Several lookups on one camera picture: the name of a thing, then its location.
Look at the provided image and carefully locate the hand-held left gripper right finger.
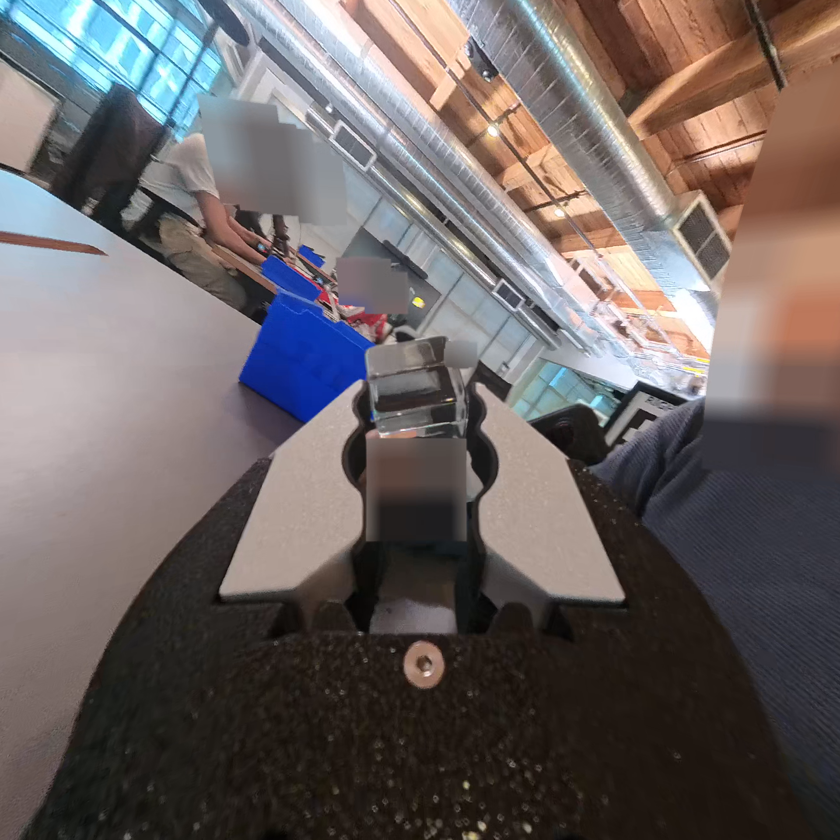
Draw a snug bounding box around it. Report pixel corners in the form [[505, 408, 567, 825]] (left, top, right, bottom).
[[474, 382, 626, 632]]

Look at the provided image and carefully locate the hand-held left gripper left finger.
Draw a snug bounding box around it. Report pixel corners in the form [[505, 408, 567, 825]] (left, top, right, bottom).
[[218, 379, 368, 632]]

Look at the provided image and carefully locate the clear acrylic cube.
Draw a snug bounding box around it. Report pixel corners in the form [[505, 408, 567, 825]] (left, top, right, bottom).
[[365, 336, 475, 439]]

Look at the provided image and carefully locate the blue plastic bin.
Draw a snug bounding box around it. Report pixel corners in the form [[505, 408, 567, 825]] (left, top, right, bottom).
[[262, 255, 329, 296], [238, 289, 376, 424]]

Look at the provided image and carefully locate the black screen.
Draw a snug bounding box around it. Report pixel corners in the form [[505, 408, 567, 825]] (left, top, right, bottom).
[[341, 226, 431, 309]]

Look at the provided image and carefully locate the dark chair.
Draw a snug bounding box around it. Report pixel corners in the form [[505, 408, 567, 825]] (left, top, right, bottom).
[[52, 85, 165, 231]]

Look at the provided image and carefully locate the large window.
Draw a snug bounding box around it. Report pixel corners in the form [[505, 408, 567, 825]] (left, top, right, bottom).
[[0, 0, 224, 139]]

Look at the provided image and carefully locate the duct vent grille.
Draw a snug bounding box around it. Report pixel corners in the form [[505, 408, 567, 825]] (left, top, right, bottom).
[[676, 197, 732, 280]]

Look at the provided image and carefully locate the thin silver duct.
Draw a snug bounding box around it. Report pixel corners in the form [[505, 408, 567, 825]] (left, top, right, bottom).
[[226, 0, 605, 358]]

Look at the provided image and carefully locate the large silver ventilation duct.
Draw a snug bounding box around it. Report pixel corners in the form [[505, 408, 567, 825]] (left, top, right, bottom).
[[446, 0, 723, 355]]

